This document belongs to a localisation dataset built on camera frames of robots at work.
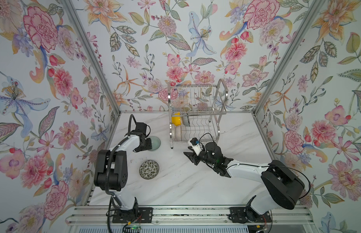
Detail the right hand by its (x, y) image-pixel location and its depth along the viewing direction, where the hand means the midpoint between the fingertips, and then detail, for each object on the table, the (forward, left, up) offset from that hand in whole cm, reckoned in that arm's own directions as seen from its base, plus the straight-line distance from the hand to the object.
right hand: (186, 149), depth 85 cm
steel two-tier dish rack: (+49, -7, -17) cm, 52 cm away
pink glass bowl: (+10, +5, 0) cm, 11 cm away
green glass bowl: (+10, +21, -9) cm, 25 cm away
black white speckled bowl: (-8, +23, -12) cm, 27 cm away
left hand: (+6, +25, -8) cm, 27 cm away
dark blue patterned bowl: (+21, +1, +1) cm, 21 cm away
